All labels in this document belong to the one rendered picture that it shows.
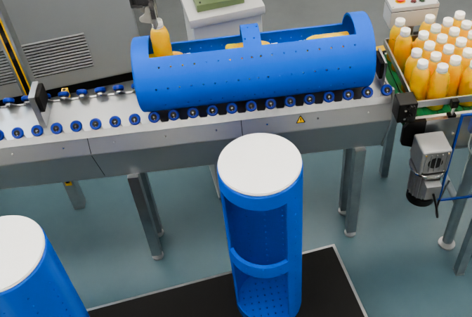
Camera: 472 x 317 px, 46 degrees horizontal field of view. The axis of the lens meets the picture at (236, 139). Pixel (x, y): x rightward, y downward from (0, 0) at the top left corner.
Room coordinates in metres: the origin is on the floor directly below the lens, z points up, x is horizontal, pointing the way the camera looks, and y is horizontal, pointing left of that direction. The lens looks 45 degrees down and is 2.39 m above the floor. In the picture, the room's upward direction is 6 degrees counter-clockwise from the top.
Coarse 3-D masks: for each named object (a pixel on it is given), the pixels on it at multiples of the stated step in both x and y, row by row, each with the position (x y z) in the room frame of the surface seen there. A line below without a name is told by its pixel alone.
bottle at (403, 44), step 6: (402, 36) 1.81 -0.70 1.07; (408, 36) 1.80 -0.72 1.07; (396, 42) 1.82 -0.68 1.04; (402, 42) 1.80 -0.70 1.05; (408, 42) 1.79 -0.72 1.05; (396, 48) 1.81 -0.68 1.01; (402, 48) 1.79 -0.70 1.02; (408, 48) 1.79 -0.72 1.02; (396, 54) 1.80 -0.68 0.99; (402, 54) 1.79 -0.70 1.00; (408, 54) 1.79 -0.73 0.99; (396, 60) 1.80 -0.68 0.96; (402, 60) 1.79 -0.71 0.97; (402, 66) 1.79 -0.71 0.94
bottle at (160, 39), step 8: (152, 32) 1.69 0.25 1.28; (160, 32) 1.69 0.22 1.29; (168, 32) 1.71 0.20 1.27; (152, 40) 1.69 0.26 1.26; (160, 40) 1.68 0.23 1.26; (168, 40) 1.69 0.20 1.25; (152, 48) 1.70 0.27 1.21; (160, 48) 1.68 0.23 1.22; (168, 48) 1.69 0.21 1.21; (160, 56) 1.68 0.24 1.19
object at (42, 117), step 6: (36, 84) 1.74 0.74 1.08; (42, 84) 1.74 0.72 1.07; (30, 90) 1.70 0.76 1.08; (36, 90) 1.70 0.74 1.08; (42, 90) 1.72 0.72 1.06; (30, 96) 1.67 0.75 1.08; (36, 96) 1.67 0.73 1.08; (42, 96) 1.70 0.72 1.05; (30, 102) 1.66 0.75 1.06; (36, 102) 1.66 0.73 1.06; (42, 102) 1.68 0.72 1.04; (36, 108) 1.66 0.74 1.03; (42, 108) 1.66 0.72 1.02; (48, 108) 1.75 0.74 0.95; (36, 114) 1.66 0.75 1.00; (42, 114) 1.67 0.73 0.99; (48, 114) 1.73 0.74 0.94; (42, 120) 1.66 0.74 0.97; (42, 126) 1.66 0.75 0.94
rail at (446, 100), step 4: (452, 96) 1.53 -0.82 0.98; (456, 96) 1.53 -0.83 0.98; (460, 96) 1.52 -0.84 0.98; (464, 96) 1.52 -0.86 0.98; (468, 96) 1.52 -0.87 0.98; (424, 100) 1.52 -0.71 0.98; (428, 100) 1.52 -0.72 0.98; (432, 100) 1.52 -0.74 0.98; (436, 100) 1.52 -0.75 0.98; (440, 100) 1.52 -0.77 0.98; (444, 100) 1.52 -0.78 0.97; (448, 100) 1.52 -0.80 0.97; (460, 100) 1.52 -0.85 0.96; (464, 100) 1.52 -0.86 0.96; (468, 100) 1.52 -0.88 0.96; (420, 104) 1.52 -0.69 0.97; (424, 104) 1.52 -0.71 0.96; (428, 104) 1.52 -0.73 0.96; (432, 104) 1.52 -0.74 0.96; (436, 104) 1.52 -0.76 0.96; (440, 104) 1.52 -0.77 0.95; (444, 104) 1.52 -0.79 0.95
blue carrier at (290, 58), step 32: (256, 32) 1.70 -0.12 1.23; (288, 32) 1.85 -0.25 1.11; (320, 32) 1.86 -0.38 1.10; (352, 32) 1.86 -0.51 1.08; (160, 64) 1.62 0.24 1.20; (192, 64) 1.61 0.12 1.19; (224, 64) 1.61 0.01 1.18; (256, 64) 1.60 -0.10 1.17; (288, 64) 1.59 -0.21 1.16; (320, 64) 1.59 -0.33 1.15; (352, 64) 1.59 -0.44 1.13; (160, 96) 1.57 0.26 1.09; (192, 96) 1.57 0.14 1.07; (224, 96) 1.58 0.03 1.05; (256, 96) 1.59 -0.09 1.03
